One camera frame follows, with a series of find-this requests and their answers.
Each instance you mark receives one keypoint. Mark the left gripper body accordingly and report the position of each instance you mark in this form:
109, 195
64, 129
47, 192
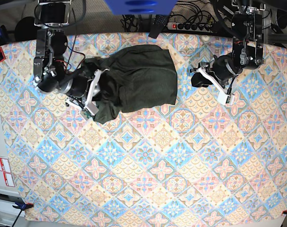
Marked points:
225, 68

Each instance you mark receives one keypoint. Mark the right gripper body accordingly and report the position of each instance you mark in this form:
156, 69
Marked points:
77, 86

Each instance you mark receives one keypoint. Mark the dark green long-sleeve shirt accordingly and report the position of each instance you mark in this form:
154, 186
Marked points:
136, 77

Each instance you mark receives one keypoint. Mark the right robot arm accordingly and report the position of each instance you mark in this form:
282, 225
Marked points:
51, 72

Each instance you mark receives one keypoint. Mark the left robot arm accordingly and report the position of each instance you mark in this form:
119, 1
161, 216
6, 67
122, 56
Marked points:
247, 50

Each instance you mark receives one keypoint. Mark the white power strip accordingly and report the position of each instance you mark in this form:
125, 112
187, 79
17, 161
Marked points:
191, 27

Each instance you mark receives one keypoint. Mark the patterned colourful tablecloth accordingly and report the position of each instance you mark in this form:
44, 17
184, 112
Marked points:
192, 164

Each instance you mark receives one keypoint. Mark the black remote control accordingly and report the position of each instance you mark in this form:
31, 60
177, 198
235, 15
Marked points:
159, 23

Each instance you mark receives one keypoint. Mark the blue plastic box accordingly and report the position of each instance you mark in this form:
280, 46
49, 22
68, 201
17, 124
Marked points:
137, 7

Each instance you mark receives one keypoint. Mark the red white stickers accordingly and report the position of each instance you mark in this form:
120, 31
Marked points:
5, 172

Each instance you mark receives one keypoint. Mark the blue clamp orange tip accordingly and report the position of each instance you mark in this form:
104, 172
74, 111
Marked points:
22, 206

